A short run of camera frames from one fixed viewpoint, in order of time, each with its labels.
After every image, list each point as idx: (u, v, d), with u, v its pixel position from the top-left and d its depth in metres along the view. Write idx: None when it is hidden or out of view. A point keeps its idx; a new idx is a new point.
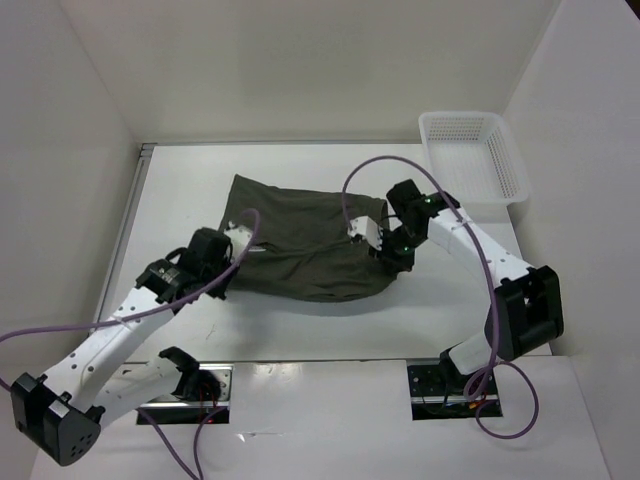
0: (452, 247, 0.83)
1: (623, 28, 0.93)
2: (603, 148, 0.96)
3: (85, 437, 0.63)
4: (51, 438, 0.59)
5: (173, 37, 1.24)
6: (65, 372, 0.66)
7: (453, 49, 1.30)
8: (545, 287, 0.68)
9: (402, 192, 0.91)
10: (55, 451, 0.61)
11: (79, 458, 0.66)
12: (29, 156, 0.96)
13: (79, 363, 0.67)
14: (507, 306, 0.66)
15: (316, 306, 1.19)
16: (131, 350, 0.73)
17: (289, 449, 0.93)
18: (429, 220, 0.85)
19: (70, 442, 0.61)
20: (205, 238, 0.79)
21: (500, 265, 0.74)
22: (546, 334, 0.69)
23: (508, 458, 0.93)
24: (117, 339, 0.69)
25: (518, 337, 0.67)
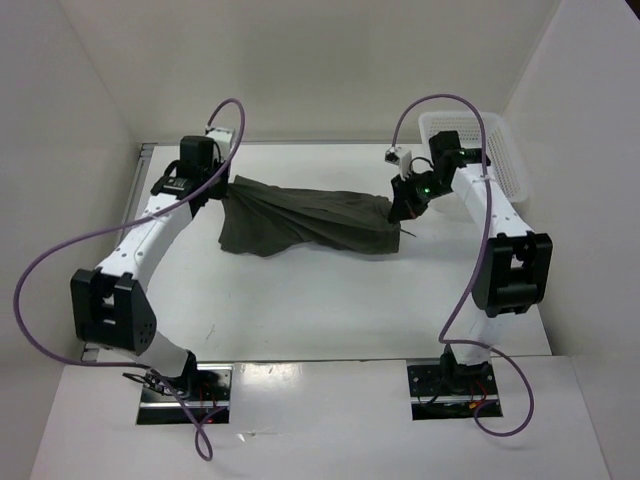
0: (470, 200, 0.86)
1: (623, 29, 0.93)
2: (603, 148, 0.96)
3: (148, 323, 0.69)
4: (123, 318, 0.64)
5: (173, 37, 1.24)
6: (118, 262, 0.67)
7: (453, 50, 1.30)
8: (538, 251, 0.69)
9: (443, 139, 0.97)
10: (128, 335, 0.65)
11: (145, 349, 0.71)
12: (29, 156, 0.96)
13: (129, 253, 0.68)
14: (495, 256, 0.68)
15: (316, 306, 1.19)
16: (164, 247, 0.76)
17: (288, 448, 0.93)
18: (457, 170, 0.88)
19: (140, 320, 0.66)
20: (193, 142, 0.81)
21: (503, 222, 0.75)
22: (526, 297, 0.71)
23: (508, 459, 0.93)
24: (157, 230, 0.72)
25: (495, 288, 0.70)
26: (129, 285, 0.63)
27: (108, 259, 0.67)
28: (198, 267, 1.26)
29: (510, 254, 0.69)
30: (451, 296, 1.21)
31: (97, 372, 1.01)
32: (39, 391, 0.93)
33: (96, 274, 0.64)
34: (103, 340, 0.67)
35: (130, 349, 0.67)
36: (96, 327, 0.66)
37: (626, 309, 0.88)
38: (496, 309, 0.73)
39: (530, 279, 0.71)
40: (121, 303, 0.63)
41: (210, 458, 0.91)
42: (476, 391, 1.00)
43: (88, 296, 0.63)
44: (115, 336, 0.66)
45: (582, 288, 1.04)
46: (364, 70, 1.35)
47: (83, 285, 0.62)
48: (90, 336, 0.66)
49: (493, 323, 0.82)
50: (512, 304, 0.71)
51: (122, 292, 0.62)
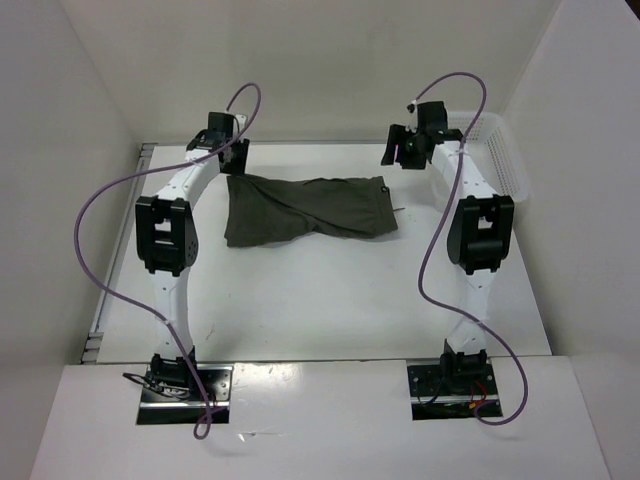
0: (446, 172, 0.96)
1: (623, 29, 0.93)
2: (603, 149, 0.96)
3: (191, 245, 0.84)
4: (177, 232, 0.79)
5: (173, 37, 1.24)
6: (170, 193, 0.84)
7: (453, 50, 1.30)
8: (502, 212, 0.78)
9: (431, 112, 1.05)
10: (178, 249, 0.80)
11: (190, 265, 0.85)
12: (29, 157, 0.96)
13: (178, 186, 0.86)
14: (464, 214, 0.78)
15: (316, 305, 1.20)
16: (198, 193, 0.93)
17: (288, 449, 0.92)
18: (436, 145, 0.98)
19: (189, 236, 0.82)
20: (220, 115, 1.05)
21: (472, 187, 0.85)
22: (493, 253, 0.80)
23: (509, 459, 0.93)
24: (196, 172, 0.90)
25: (465, 243, 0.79)
26: (182, 206, 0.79)
27: (163, 190, 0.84)
28: (198, 267, 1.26)
29: (478, 213, 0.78)
30: (451, 296, 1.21)
31: (97, 372, 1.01)
32: (39, 391, 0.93)
33: (154, 200, 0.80)
34: (157, 255, 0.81)
35: (178, 263, 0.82)
36: (152, 243, 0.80)
37: (626, 309, 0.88)
38: (471, 265, 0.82)
39: (497, 237, 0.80)
40: (177, 220, 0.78)
41: (203, 437, 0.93)
42: (476, 391, 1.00)
43: (148, 215, 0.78)
44: (167, 251, 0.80)
45: (582, 288, 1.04)
46: (364, 70, 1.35)
47: (145, 206, 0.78)
48: (146, 252, 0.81)
49: (473, 284, 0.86)
50: (482, 259, 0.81)
51: (178, 210, 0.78)
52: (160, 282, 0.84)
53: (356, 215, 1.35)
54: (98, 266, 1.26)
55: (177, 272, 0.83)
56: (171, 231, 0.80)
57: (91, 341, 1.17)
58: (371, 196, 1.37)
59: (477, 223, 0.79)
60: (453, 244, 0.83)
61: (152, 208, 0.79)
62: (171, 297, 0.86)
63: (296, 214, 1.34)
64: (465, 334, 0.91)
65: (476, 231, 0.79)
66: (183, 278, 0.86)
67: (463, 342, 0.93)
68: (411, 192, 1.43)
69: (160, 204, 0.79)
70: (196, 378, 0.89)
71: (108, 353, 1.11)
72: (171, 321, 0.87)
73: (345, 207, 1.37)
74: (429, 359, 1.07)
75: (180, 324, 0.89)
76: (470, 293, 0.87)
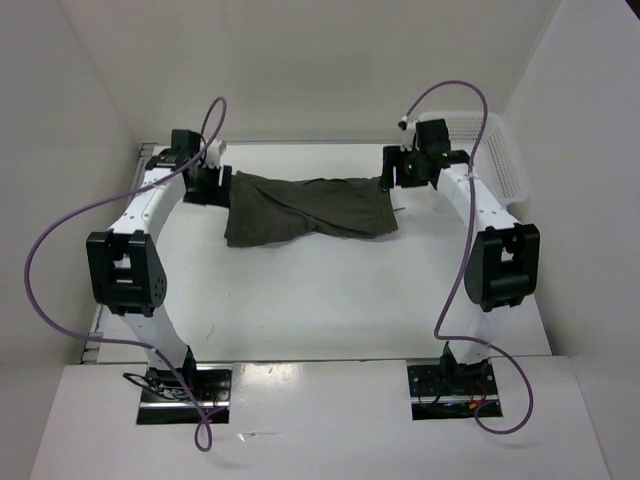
0: (456, 199, 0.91)
1: (624, 29, 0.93)
2: (603, 149, 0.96)
3: (158, 281, 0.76)
4: (139, 270, 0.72)
5: (173, 37, 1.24)
6: (127, 224, 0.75)
7: (454, 49, 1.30)
8: (526, 241, 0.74)
9: (431, 132, 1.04)
10: (143, 289, 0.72)
11: (158, 304, 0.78)
12: (29, 157, 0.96)
13: (136, 214, 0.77)
14: (485, 249, 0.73)
15: (316, 304, 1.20)
16: (162, 218, 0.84)
17: (288, 449, 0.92)
18: (442, 171, 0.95)
19: (154, 274, 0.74)
20: (185, 132, 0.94)
21: (488, 215, 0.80)
22: (519, 289, 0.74)
23: (509, 458, 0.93)
24: (158, 197, 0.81)
25: (488, 281, 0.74)
26: (142, 238, 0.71)
27: (119, 222, 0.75)
28: (198, 268, 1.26)
29: (500, 246, 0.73)
30: (451, 296, 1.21)
31: (97, 373, 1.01)
32: (39, 391, 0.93)
33: (110, 234, 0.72)
34: (118, 298, 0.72)
35: (146, 304, 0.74)
36: (112, 285, 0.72)
37: (626, 309, 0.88)
38: (491, 303, 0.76)
39: (521, 271, 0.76)
40: (136, 256, 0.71)
41: (207, 449, 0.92)
42: (476, 391, 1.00)
43: (105, 253, 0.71)
44: (130, 292, 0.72)
45: (582, 288, 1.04)
46: (364, 70, 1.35)
47: (99, 243, 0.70)
48: (106, 295, 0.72)
49: (490, 317, 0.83)
50: (505, 297, 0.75)
51: (136, 244, 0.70)
52: (136, 322, 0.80)
53: (355, 215, 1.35)
54: None
55: (146, 312, 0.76)
56: (133, 269, 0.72)
57: (91, 341, 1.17)
58: (370, 197, 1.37)
59: (499, 258, 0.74)
60: (473, 282, 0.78)
61: (107, 244, 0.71)
62: (150, 332, 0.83)
63: (294, 213, 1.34)
64: (470, 350, 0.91)
65: (498, 267, 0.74)
66: (158, 316, 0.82)
67: (467, 356, 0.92)
68: (411, 191, 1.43)
69: (117, 238, 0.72)
70: (190, 395, 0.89)
71: (108, 353, 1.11)
72: (158, 347, 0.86)
73: (344, 208, 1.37)
74: (429, 359, 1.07)
75: (167, 346, 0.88)
76: (482, 323, 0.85)
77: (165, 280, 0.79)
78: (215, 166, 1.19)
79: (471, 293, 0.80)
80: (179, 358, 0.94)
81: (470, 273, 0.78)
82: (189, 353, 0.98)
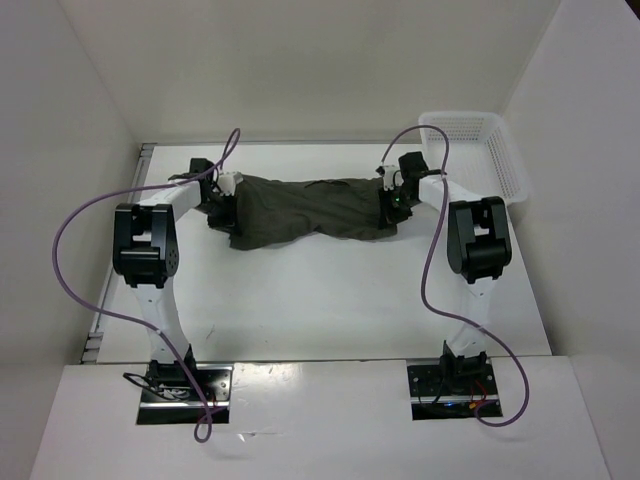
0: (435, 198, 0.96)
1: (624, 30, 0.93)
2: (603, 149, 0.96)
3: (173, 255, 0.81)
4: (158, 236, 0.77)
5: (172, 38, 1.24)
6: (151, 201, 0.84)
7: (453, 50, 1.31)
8: (494, 212, 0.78)
9: (411, 161, 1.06)
10: (160, 256, 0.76)
11: (170, 278, 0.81)
12: (29, 157, 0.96)
13: (159, 198, 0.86)
14: (456, 218, 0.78)
15: (315, 304, 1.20)
16: (179, 213, 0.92)
17: (288, 449, 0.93)
18: (419, 182, 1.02)
19: (170, 245, 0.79)
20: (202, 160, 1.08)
21: (461, 197, 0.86)
22: (495, 258, 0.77)
23: (509, 458, 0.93)
24: (178, 191, 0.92)
25: (466, 251, 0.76)
26: (164, 209, 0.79)
27: (144, 200, 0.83)
28: (197, 267, 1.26)
29: (468, 215, 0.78)
30: (452, 297, 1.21)
31: (97, 372, 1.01)
32: (39, 390, 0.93)
33: (135, 206, 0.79)
34: (135, 265, 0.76)
35: (160, 272, 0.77)
36: (131, 251, 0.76)
37: (627, 309, 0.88)
38: (473, 274, 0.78)
39: (497, 242, 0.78)
40: (159, 222, 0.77)
41: (205, 441, 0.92)
42: (476, 391, 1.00)
43: (131, 221, 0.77)
44: (147, 258, 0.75)
45: (582, 288, 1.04)
46: (364, 70, 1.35)
47: (127, 210, 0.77)
48: (124, 261, 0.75)
49: (475, 292, 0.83)
50: (484, 267, 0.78)
51: (160, 211, 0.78)
52: (145, 294, 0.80)
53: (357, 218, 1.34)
54: (98, 265, 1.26)
55: (159, 282, 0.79)
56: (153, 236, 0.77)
57: (91, 341, 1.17)
58: (371, 199, 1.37)
59: (471, 226, 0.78)
60: (453, 255, 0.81)
61: (132, 214, 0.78)
62: (158, 307, 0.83)
63: (296, 215, 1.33)
64: (465, 339, 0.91)
65: (472, 237, 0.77)
66: (167, 289, 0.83)
67: (462, 346, 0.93)
68: None
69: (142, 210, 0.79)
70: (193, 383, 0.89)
71: (108, 353, 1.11)
72: (162, 331, 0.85)
73: (345, 208, 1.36)
74: (429, 359, 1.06)
75: (172, 332, 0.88)
76: (471, 303, 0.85)
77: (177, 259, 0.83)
78: (231, 194, 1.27)
79: (453, 267, 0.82)
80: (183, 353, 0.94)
81: (450, 247, 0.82)
82: (190, 352, 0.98)
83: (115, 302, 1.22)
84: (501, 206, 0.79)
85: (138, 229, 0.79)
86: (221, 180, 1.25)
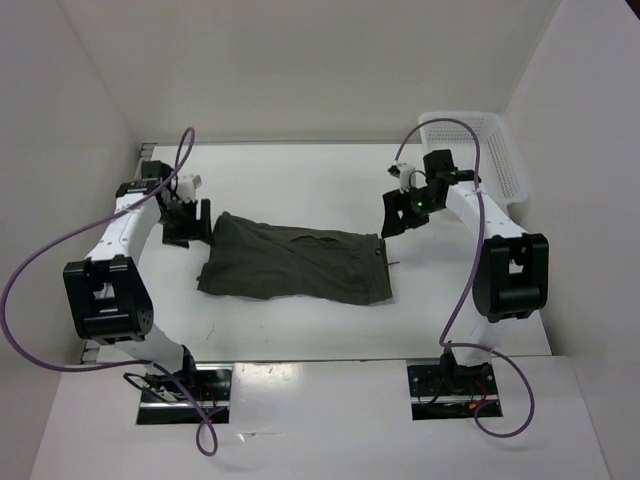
0: (464, 212, 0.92)
1: (624, 30, 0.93)
2: (603, 149, 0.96)
3: (145, 304, 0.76)
4: (123, 297, 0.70)
5: (172, 37, 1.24)
6: (104, 250, 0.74)
7: (453, 49, 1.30)
8: (534, 252, 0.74)
9: (439, 161, 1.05)
10: (129, 318, 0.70)
11: (149, 329, 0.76)
12: (28, 157, 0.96)
13: (114, 241, 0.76)
14: (494, 259, 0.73)
15: (315, 305, 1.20)
16: (140, 243, 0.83)
17: (288, 448, 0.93)
18: (449, 188, 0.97)
19: (139, 301, 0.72)
20: (154, 164, 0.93)
21: (497, 226, 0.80)
22: (528, 301, 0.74)
23: (508, 458, 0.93)
24: (133, 221, 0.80)
25: (496, 293, 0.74)
26: (124, 263, 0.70)
27: (97, 251, 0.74)
28: (197, 267, 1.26)
29: (507, 254, 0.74)
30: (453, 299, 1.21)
31: (97, 372, 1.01)
32: (39, 390, 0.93)
33: (87, 262, 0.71)
34: (103, 331, 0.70)
35: (134, 332, 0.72)
36: (95, 318, 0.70)
37: (627, 308, 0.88)
38: (499, 315, 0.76)
39: (533, 284, 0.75)
40: (122, 282, 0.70)
41: (214, 453, 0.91)
42: (476, 391, 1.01)
43: (86, 283, 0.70)
44: (116, 323, 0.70)
45: (582, 289, 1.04)
46: (364, 70, 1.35)
47: (78, 271, 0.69)
48: (88, 329, 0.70)
49: (498, 328, 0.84)
50: (514, 310, 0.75)
51: (118, 269, 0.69)
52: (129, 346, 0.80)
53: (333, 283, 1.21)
54: None
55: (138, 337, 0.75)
56: (116, 297, 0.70)
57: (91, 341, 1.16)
58: (364, 256, 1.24)
59: (507, 268, 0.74)
60: (480, 293, 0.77)
61: (86, 273, 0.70)
62: (145, 351, 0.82)
63: (274, 270, 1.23)
64: (472, 354, 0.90)
65: (507, 278, 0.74)
66: (153, 336, 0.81)
67: (468, 358, 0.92)
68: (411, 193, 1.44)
69: (96, 266, 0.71)
70: (187, 394, 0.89)
71: (109, 353, 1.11)
72: (156, 361, 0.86)
73: (329, 270, 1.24)
74: (429, 360, 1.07)
75: (167, 356, 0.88)
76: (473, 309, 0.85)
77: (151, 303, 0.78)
78: (190, 200, 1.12)
79: (478, 302, 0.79)
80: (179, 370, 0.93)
81: (478, 284, 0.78)
82: (188, 353, 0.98)
83: None
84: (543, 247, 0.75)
85: (98, 287, 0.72)
86: (180, 186, 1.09)
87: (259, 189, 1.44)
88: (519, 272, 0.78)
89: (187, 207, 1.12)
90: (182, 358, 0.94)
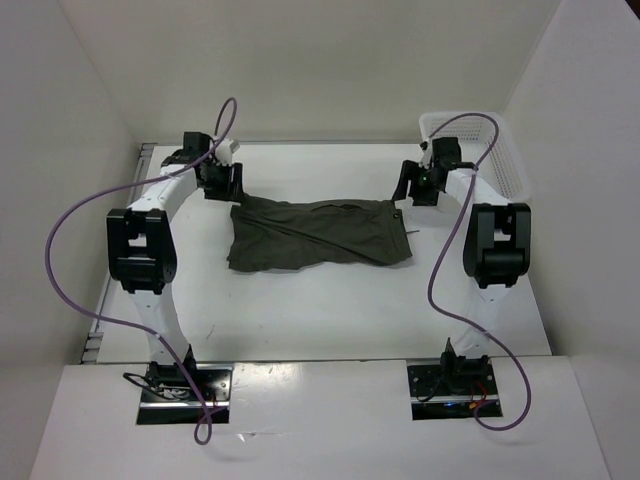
0: (460, 194, 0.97)
1: (624, 31, 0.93)
2: (604, 149, 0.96)
3: (172, 259, 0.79)
4: (155, 245, 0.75)
5: (172, 37, 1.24)
6: (144, 204, 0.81)
7: (453, 49, 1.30)
8: (518, 220, 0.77)
9: (444, 145, 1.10)
10: (155, 264, 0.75)
11: (171, 280, 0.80)
12: (27, 157, 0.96)
13: (153, 198, 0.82)
14: (477, 222, 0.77)
15: (314, 304, 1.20)
16: (174, 208, 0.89)
17: (286, 449, 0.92)
18: (447, 174, 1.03)
19: (169, 252, 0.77)
20: (195, 136, 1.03)
21: (486, 198, 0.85)
22: (510, 266, 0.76)
23: (507, 458, 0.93)
24: (172, 186, 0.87)
25: (482, 256, 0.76)
26: (158, 215, 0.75)
27: (137, 203, 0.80)
28: (197, 266, 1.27)
29: (493, 217, 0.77)
30: (455, 299, 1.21)
31: (97, 371, 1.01)
32: (39, 390, 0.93)
33: (127, 212, 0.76)
34: (131, 273, 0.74)
35: (158, 279, 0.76)
36: (126, 260, 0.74)
37: (626, 308, 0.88)
38: (486, 277, 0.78)
39: (517, 250, 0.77)
40: (154, 231, 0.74)
41: (206, 442, 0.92)
42: (476, 391, 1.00)
43: (123, 228, 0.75)
44: (144, 267, 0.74)
45: (582, 288, 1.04)
46: (364, 70, 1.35)
47: (119, 218, 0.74)
48: (118, 269, 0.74)
49: (485, 297, 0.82)
50: (500, 273, 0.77)
51: (153, 219, 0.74)
52: (143, 300, 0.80)
53: (337, 249, 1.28)
54: (98, 266, 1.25)
55: (157, 289, 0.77)
56: (148, 245, 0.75)
57: (91, 341, 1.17)
58: (382, 222, 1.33)
59: (492, 230, 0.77)
60: (468, 256, 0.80)
61: (125, 221, 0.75)
62: (156, 313, 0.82)
63: (278, 254, 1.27)
64: (469, 340, 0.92)
65: (492, 240, 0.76)
66: (165, 295, 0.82)
67: (466, 348, 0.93)
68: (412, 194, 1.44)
69: (135, 216, 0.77)
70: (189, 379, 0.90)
71: (109, 353, 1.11)
72: (162, 334, 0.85)
73: (347, 236, 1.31)
74: (429, 360, 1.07)
75: (171, 334, 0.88)
76: (479, 305, 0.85)
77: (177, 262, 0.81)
78: (228, 164, 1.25)
79: (467, 268, 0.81)
80: (182, 353, 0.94)
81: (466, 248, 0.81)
82: (189, 352, 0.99)
83: (115, 303, 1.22)
84: (526, 215, 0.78)
85: (133, 235, 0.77)
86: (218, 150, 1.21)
87: (259, 189, 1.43)
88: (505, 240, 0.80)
89: (224, 170, 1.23)
90: (186, 354, 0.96)
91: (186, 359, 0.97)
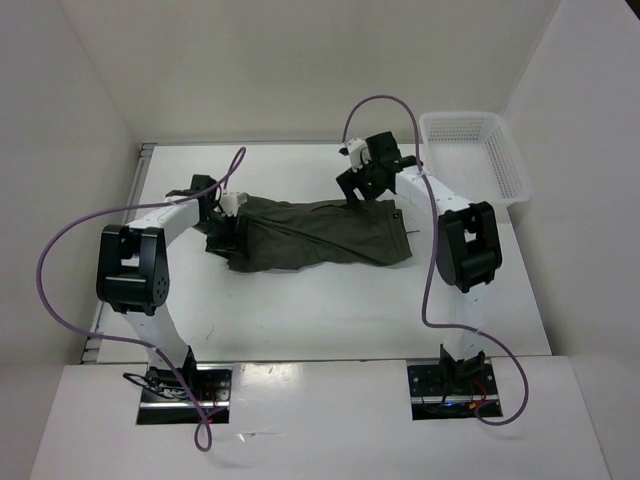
0: (414, 196, 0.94)
1: (624, 31, 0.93)
2: (603, 150, 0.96)
3: (162, 280, 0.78)
4: (146, 264, 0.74)
5: (172, 37, 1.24)
6: (141, 222, 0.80)
7: (452, 49, 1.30)
8: (483, 219, 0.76)
9: (382, 143, 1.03)
10: (145, 284, 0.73)
11: (161, 303, 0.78)
12: (26, 158, 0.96)
13: (151, 219, 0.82)
14: (448, 232, 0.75)
15: (314, 304, 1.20)
16: (173, 232, 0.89)
17: (286, 449, 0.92)
18: (396, 175, 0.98)
19: (159, 272, 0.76)
20: (203, 178, 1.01)
21: (446, 202, 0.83)
22: (486, 264, 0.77)
23: (507, 458, 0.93)
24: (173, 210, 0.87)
25: (459, 263, 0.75)
26: (154, 233, 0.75)
27: (134, 221, 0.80)
28: (197, 267, 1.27)
29: (460, 225, 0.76)
30: None
31: (97, 372, 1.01)
32: (39, 391, 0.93)
33: (124, 229, 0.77)
34: (119, 294, 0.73)
35: (147, 302, 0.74)
36: (116, 278, 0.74)
37: (627, 308, 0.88)
38: (468, 282, 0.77)
39: (488, 248, 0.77)
40: (147, 249, 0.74)
41: (207, 450, 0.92)
42: (476, 391, 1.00)
43: (118, 244, 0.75)
44: (131, 286, 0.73)
45: (582, 288, 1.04)
46: (364, 69, 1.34)
47: (114, 233, 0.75)
48: (107, 287, 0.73)
49: (470, 298, 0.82)
50: (478, 273, 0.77)
51: (149, 235, 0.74)
52: (137, 319, 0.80)
53: (337, 249, 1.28)
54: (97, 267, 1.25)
55: (148, 310, 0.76)
56: (140, 263, 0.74)
57: (91, 341, 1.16)
58: (381, 223, 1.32)
59: (463, 238, 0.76)
60: (445, 264, 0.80)
61: (120, 237, 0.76)
62: (151, 329, 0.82)
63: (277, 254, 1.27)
64: (463, 342, 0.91)
65: (464, 246, 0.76)
66: (160, 313, 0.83)
67: (461, 350, 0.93)
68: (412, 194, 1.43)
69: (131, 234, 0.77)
70: (189, 392, 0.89)
71: (109, 353, 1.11)
72: (158, 346, 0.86)
73: (346, 236, 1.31)
74: (429, 360, 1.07)
75: (169, 343, 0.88)
76: (464, 306, 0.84)
77: (169, 283, 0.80)
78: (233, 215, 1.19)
79: (447, 278, 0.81)
80: (179, 361, 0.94)
81: (442, 257, 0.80)
82: (189, 353, 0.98)
83: None
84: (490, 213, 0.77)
85: (126, 253, 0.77)
86: (224, 198, 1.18)
87: (259, 189, 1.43)
88: (474, 240, 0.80)
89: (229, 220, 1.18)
90: (185, 358, 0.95)
91: (185, 364, 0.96)
